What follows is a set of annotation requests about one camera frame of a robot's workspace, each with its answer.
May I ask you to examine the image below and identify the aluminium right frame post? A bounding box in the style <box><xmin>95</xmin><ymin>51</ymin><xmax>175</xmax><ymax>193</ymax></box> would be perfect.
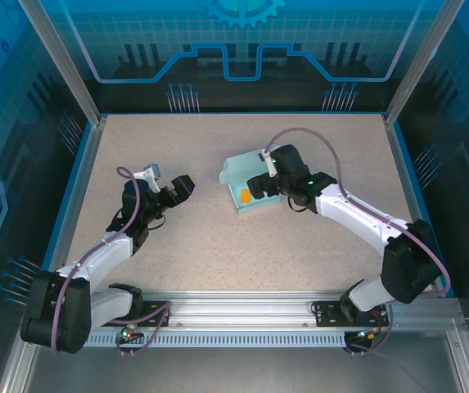
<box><xmin>383</xmin><ymin>0</ymin><xmax>464</xmax><ymax>126</ymax></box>

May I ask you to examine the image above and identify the aluminium rail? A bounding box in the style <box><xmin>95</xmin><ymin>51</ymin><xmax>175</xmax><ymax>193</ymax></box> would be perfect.
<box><xmin>25</xmin><ymin>290</ymin><xmax>464</xmax><ymax>328</ymax></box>
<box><xmin>39</xmin><ymin>116</ymin><xmax>108</xmax><ymax>298</ymax></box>

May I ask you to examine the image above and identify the aluminium left frame post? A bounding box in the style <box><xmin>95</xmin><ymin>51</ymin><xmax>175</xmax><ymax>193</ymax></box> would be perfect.
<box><xmin>16</xmin><ymin>0</ymin><xmax>109</xmax><ymax>128</ymax></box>

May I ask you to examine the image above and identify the metal front tray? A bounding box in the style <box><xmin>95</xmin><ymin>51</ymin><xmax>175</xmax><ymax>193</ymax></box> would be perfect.
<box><xmin>0</xmin><ymin>318</ymin><xmax>469</xmax><ymax>393</ymax></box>

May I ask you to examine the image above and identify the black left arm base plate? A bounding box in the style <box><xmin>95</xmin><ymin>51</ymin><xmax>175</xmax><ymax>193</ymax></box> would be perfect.
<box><xmin>97</xmin><ymin>300</ymin><xmax>173</xmax><ymax>328</ymax></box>

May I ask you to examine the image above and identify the power connector with light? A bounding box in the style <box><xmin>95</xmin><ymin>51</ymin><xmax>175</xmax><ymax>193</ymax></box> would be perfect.
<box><xmin>115</xmin><ymin>322</ymin><xmax>143</xmax><ymax>343</ymax></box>
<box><xmin>354</xmin><ymin>327</ymin><xmax>384</xmax><ymax>343</ymax></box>

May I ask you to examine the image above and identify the slotted grey cable duct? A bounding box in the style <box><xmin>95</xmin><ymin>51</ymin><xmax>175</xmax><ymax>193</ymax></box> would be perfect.
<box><xmin>36</xmin><ymin>331</ymin><xmax>352</xmax><ymax>349</ymax></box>

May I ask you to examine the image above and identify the aluminium front rail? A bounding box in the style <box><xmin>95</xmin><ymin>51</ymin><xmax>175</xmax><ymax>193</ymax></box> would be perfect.
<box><xmin>25</xmin><ymin>290</ymin><xmax>464</xmax><ymax>328</ymax></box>

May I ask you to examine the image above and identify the right power connector with light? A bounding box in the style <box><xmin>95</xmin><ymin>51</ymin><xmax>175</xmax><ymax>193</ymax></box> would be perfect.
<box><xmin>354</xmin><ymin>327</ymin><xmax>384</xmax><ymax>343</ymax></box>

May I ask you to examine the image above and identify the left power connector with light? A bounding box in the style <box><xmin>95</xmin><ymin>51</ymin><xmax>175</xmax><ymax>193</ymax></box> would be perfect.
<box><xmin>115</xmin><ymin>322</ymin><xmax>143</xmax><ymax>343</ymax></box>

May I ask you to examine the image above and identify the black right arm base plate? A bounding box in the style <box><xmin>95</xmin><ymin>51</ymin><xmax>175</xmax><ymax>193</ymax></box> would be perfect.
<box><xmin>313</xmin><ymin>300</ymin><xmax>390</xmax><ymax>328</ymax></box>

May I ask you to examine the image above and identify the light blue paper box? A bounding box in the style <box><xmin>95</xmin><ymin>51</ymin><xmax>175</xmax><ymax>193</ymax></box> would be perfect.
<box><xmin>219</xmin><ymin>149</ymin><xmax>285</xmax><ymax>217</ymax></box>

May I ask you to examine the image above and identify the aluminium frame post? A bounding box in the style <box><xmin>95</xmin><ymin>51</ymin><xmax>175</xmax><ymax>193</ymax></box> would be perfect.
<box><xmin>383</xmin><ymin>0</ymin><xmax>464</xmax><ymax>126</ymax></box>
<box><xmin>16</xmin><ymin>0</ymin><xmax>109</xmax><ymax>128</ymax></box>

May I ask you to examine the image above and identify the aluminium left side rail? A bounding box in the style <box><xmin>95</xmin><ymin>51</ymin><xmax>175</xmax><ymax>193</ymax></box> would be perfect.
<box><xmin>39</xmin><ymin>116</ymin><xmax>108</xmax><ymax>298</ymax></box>

